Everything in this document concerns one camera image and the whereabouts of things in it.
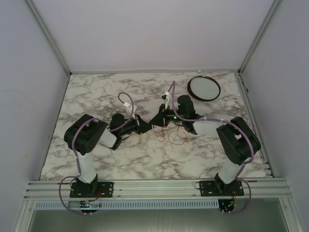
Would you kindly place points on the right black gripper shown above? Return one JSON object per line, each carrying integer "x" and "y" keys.
{"x": 161, "y": 119}

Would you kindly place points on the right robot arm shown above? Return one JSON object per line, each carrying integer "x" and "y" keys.
{"x": 238, "y": 141}

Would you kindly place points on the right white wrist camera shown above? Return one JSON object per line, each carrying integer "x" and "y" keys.
{"x": 166, "y": 97}

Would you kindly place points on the right aluminium corner post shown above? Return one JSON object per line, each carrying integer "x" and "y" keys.
{"x": 260, "y": 34}

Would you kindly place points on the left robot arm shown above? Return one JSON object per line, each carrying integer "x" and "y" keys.
{"x": 83, "y": 136}

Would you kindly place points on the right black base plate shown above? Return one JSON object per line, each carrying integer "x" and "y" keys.
{"x": 217, "y": 188}

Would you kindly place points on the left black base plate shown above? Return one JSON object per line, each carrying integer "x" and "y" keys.
{"x": 98, "y": 189}

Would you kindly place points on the round brown-rimmed dish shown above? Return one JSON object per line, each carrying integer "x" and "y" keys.
{"x": 203, "y": 88}

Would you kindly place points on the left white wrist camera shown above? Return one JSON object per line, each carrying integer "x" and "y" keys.
{"x": 129, "y": 107}

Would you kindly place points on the aluminium front rail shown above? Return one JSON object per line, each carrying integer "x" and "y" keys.
{"x": 163, "y": 189}

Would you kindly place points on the grey slotted cable duct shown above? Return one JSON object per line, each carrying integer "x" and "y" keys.
{"x": 127, "y": 204}

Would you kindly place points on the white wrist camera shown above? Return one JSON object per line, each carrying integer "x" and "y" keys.
{"x": 129, "y": 107}
{"x": 166, "y": 97}

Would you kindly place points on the aluminium corner post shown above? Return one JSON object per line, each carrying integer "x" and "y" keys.
{"x": 260, "y": 34}
{"x": 48, "y": 35}

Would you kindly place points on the left aluminium corner post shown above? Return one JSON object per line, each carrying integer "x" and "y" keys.
{"x": 48, "y": 35}

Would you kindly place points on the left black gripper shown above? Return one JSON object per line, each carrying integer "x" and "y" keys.
{"x": 141, "y": 126}

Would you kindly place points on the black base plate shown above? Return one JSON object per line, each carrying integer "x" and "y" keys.
{"x": 98, "y": 189}
{"x": 217, "y": 188}

